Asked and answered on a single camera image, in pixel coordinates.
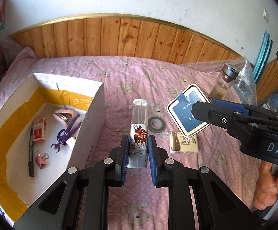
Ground red staples box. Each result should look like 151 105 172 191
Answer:
33 117 46 143

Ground pink binder clip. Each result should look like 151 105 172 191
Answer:
35 152 49 169

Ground cream cardboard packet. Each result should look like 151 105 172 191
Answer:
170 131 199 154

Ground person right hand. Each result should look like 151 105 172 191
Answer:
253 161 278 210

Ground pink bear quilt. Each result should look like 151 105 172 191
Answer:
0 48 259 229

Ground white cardboard box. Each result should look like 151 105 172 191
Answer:
0 73 105 222

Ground black marker pen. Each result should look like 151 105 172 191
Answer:
28 129 34 177

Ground purple toy figure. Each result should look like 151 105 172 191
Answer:
51 115 82 153

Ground green tape roll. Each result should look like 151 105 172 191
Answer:
148 116 166 133

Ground glass tea bottle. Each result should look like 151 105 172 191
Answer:
209 63 239 100

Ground clear plastic bag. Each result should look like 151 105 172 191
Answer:
182 57 257 105

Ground clear toothpick tube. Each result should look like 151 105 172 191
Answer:
128 99 149 168

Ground teal foam strips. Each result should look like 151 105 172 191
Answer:
253 31 273 84

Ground gold blue tin box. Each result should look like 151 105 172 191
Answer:
167 84 210 138

